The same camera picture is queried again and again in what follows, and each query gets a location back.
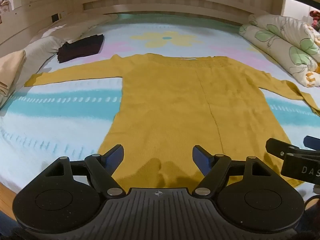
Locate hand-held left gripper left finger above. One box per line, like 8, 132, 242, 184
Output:
44, 144, 127, 198

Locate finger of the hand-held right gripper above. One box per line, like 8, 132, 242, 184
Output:
266, 138, 304, 159
303, 135, 320, 152

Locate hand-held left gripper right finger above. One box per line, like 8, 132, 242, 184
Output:
192, 144, 276, 198

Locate mustard yellow knit sweater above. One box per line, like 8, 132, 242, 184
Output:
24, 53, 320, 188

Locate dark folded clothes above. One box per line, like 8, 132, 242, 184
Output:
57, 34, 104, 64

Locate flower print bed blanket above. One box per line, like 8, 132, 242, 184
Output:
0, 13, 320, 205

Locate floral leaf print quilt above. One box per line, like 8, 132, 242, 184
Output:
238, 14, 320, 88

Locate red patterned cloth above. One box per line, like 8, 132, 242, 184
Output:
309, 10, 320, 29

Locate grey pillow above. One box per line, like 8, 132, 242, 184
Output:
14, 35, 63, 92

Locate beige folded cloth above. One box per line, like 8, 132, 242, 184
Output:
0, 49, 27, 108

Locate white long pillow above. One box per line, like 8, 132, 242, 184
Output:
29, 14, 118, 44

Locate wooden slatted headboard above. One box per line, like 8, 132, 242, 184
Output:
72, 0, 286, 27

